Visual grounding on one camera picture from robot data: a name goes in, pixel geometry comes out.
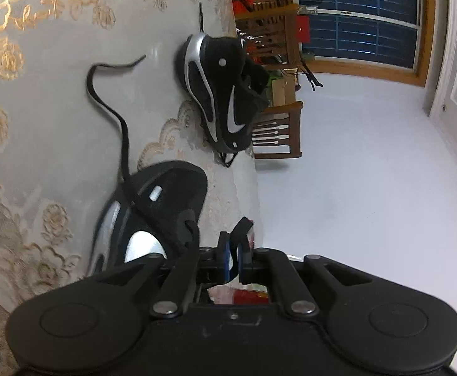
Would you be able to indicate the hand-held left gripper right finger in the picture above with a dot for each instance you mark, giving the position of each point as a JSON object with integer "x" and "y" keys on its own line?
{"x": 241, "y": 262}

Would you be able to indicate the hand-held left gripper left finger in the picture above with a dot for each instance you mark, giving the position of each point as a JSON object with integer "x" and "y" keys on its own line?
{"x": 224, "y": 258}

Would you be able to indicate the black sneaker white swoosh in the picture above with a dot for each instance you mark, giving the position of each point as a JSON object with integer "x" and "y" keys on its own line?
{"x": 220, "y": 94}
{"x": 173, "y": 192}

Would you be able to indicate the black shoelace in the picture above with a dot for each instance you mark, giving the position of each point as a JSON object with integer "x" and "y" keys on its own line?
{"x": 124, "y": 137}

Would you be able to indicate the wooden chair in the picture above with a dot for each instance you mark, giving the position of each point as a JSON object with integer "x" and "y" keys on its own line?
{"x": 295, "y": 133}
{"x": 291, "y": 35}

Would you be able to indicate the blue window wooden frame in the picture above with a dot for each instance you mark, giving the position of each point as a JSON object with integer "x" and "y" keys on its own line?
{"x": 361, "y": 19}

